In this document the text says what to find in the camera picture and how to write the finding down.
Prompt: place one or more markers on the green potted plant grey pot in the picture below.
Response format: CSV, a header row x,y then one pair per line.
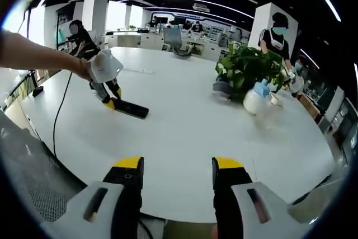
x,y
249,65

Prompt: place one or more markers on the small black device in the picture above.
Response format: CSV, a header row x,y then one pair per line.
x,y
37,91

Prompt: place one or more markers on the grey mesh chair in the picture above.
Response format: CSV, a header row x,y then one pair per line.
x,y
33,166

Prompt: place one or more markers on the ceiling air conditioner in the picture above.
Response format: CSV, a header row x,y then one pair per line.
x,y
201,6

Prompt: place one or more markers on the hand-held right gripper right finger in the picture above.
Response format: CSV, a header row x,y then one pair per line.
x,y
240,202

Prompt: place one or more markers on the pale blue office chair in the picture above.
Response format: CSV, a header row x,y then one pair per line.
x,y
172,37

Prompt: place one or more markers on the black remote control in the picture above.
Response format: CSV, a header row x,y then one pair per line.
x,y
131,108

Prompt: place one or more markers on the white spray bottle blue top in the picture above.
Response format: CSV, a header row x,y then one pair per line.
x,y
255,102

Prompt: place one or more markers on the table outlet strip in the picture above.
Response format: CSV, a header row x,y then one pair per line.
x,y
139,70

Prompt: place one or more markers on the white plastic jug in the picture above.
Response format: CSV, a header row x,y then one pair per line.
x,y
297,83

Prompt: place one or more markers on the person's left hand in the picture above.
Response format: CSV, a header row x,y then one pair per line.
x,y
83,68

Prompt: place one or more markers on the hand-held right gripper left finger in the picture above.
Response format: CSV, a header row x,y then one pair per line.
x,y
112,202

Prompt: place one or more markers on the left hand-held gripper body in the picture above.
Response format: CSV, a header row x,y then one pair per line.
x,y
112,68

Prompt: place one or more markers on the cardboard box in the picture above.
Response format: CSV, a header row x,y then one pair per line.
x,y
310,104

